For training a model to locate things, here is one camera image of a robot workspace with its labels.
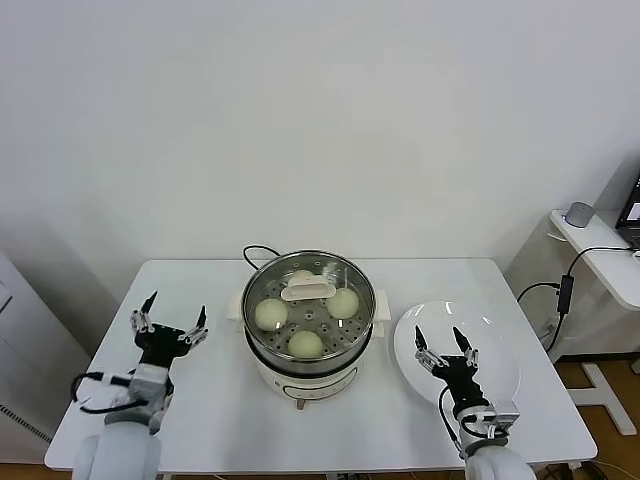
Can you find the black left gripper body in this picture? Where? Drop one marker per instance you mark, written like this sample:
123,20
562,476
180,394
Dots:
160,345

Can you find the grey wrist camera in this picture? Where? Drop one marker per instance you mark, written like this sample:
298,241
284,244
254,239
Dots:
120,395
505,415

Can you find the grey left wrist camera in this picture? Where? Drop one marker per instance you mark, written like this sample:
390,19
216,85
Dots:
120,395

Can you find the perforated steel steamer basket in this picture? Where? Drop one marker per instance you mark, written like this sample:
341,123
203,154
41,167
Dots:
350,345

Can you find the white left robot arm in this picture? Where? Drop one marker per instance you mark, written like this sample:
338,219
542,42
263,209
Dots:
130,430

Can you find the white side desk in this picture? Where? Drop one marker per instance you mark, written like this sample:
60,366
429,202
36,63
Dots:
605,280

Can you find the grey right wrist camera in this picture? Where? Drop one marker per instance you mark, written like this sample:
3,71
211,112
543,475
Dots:
505,415

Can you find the round glass pot lid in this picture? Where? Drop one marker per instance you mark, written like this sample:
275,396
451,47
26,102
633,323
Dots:
310,292

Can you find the large white plate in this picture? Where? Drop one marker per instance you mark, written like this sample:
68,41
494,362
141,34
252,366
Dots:
500,360

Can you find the grey cylindrical speaker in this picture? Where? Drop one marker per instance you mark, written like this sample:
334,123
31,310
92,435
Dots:
579,215

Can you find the cream electric cooking pot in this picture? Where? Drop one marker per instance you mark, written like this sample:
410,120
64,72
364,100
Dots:
310,386

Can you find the white steamed baozi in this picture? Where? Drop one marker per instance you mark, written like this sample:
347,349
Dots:
343,303
305,345
300,275
271,315

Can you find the white cabinet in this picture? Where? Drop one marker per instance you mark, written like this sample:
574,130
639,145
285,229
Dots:
30,340

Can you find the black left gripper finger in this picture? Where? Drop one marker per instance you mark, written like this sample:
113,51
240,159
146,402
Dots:
144,315
199,330

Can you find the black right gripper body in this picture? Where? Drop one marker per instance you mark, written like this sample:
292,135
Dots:
460,377

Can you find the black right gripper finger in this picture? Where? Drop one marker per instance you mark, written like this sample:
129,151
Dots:
466,347
424,350

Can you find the black laptop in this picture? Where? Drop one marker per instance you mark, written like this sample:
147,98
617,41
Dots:
631,220

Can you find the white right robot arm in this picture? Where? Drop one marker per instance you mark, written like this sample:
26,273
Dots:
492,455

